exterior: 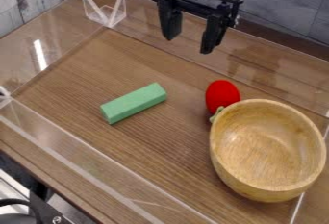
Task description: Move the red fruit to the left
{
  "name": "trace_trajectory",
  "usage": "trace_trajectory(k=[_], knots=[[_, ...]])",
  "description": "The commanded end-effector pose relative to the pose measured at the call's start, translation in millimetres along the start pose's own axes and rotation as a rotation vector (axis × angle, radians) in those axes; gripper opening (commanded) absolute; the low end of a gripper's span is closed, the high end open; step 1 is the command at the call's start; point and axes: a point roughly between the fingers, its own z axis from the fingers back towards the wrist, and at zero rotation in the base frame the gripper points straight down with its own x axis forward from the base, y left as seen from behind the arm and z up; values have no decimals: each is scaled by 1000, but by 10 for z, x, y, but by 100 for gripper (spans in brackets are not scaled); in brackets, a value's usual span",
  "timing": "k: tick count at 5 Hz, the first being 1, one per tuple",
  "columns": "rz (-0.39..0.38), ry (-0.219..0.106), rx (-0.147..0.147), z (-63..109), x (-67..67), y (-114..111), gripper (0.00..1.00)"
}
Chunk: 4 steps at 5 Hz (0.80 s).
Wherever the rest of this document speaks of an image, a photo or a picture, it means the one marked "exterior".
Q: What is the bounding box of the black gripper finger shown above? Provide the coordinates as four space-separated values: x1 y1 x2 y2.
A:
201 14 227 54
156 0 182 40

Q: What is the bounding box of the red plush strawberry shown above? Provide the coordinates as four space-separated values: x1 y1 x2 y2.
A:
206 80 241 122

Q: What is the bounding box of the black cable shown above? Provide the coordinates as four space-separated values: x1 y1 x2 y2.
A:
0 198 32 224

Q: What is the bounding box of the green rectangular block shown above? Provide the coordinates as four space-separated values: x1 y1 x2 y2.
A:
100 83 167 124

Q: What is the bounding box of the black metal bracket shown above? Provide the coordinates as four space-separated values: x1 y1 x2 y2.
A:
29 192 75 224

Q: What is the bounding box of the wooden bowl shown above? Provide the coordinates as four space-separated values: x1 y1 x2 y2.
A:
210 99 326 203

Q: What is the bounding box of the clear acrylic tray enclosure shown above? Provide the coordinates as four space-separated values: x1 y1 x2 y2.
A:
0 0 329 224

